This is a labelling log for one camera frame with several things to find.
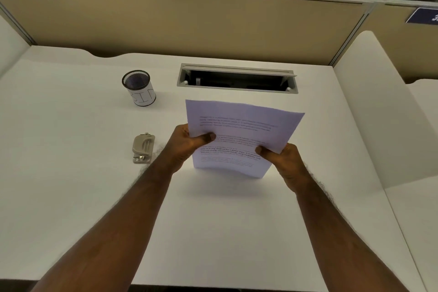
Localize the white side divider panel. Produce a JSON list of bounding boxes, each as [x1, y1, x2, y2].
[[0, 15, 32, 78], [333, 31, 438, 190]]

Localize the person's left forearm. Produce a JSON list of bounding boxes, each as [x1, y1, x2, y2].
[[30, 156, 176, 292]]

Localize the person's left hand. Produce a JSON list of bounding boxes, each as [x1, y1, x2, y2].
[[164, 124, 217, 175]]

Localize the blue number sign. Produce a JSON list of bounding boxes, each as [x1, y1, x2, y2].
[[406, 7, 438, 25]]

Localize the person's right forearm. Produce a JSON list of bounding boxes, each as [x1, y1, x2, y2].
[[294, 174, 408, 292]]

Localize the grey desk cable tray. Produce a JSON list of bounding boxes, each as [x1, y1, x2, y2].
[[177, 63, 298, 94]]

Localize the black mesh pen cup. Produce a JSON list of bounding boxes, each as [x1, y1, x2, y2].
[[122, 70, 156, 107]]

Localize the beige hole punch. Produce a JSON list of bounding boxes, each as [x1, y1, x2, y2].
[[132, 133, 155, 164]]

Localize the person's right hand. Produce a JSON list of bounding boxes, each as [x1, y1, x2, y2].
[[255, 143, 312, 195]]

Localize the white printed paper sheets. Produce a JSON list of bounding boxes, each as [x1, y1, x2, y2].
[[185, 99, 305, 179]]

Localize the beige cubicle partition panel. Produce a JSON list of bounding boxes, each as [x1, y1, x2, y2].
[[0, 0, 377, 66], [363, 0, 438, 84]]

